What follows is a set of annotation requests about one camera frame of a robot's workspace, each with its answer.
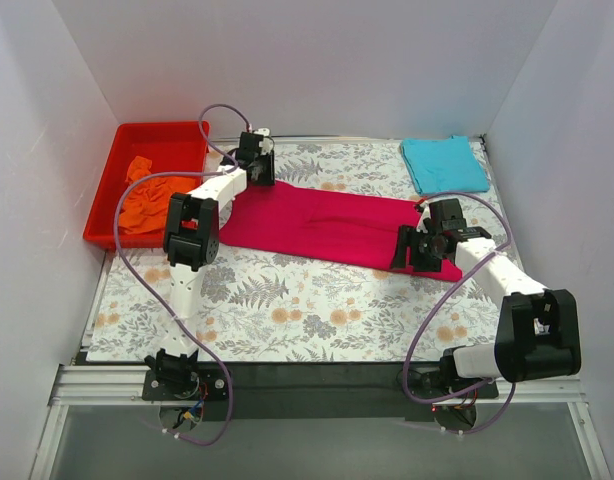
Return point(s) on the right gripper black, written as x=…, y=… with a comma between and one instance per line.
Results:
x=413, y=248

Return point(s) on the aluminium frame rail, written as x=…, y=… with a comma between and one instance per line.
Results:
x=122, y=385

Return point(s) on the floral patterned table mat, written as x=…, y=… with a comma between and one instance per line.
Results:
x=260, y=306

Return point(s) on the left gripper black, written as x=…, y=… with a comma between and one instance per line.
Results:
x=263, y=170

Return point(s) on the orange t shirt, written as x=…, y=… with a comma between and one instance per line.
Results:
x=144, y=211

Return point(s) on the folded cyan t shirt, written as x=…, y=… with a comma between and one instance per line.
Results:
x=440, y=166

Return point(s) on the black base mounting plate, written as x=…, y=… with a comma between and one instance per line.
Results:
x=283, y=391

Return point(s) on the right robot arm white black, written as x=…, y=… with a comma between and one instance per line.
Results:
x=537, y=334

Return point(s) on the magenta t shirt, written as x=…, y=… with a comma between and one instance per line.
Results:
x=324, y=225

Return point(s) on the red plastic bin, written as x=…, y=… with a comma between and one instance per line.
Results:
x=140, y=149

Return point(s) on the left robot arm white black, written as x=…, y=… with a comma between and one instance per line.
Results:
x=191, y=242

